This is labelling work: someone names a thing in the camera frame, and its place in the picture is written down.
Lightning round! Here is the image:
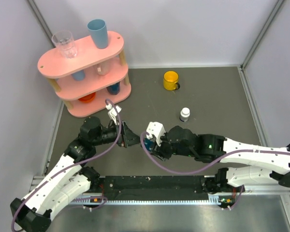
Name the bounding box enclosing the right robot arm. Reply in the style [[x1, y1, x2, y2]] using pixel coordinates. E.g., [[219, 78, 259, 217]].
[[144, 122, 290, 192]]

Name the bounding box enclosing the dark blue faceted cup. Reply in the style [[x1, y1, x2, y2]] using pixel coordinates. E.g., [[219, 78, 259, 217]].
[[107, 82, 120, 95]]

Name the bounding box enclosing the pink three-tier wooden shelf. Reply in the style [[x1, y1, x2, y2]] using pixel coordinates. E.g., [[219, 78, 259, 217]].
[[37, 31, 131, 118]]

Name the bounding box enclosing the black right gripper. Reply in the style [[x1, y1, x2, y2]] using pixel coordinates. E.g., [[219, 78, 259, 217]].
[[150, 131, 195, 160]]

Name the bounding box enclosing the clear drinking glass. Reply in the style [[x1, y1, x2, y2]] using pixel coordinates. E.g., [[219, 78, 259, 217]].
[[52, 30, 78, 58]]

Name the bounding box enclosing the teal pill organizer box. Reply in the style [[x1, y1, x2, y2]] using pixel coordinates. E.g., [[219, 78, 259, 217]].
[[144, 138, 154, 151]]

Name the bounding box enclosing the white pill bottle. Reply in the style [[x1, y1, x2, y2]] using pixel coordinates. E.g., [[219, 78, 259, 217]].
[[179, 107, 190, 122]]

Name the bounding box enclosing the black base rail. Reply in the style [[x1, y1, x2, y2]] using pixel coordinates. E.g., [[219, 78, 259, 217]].
[[100, 175, 209, 201]]

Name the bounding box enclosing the light blue plastic tumbler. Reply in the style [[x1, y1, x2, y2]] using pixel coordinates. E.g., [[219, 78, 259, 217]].
[[87, 19, 108, 49]]

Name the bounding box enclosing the yellow mug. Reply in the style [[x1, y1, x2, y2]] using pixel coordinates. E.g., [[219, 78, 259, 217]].
[[163, 71, 180, 91]]

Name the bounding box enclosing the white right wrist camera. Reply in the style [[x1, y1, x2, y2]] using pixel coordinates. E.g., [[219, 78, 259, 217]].
[[146, 122, 165, 146]]

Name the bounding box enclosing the small light blue cup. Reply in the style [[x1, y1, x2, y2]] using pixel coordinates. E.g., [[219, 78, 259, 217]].
[[72, 70, 86, 81]]

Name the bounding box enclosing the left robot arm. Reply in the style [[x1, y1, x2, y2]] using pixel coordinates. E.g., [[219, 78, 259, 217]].
[[10, 116, 140, 232]]

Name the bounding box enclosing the orange plastic bowl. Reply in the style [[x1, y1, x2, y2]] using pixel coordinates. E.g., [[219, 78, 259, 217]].
[[78, 92, 96, 103]]

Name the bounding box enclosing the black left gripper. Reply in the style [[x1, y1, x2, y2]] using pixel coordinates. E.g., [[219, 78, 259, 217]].
[[92, 120, 145, 148]]

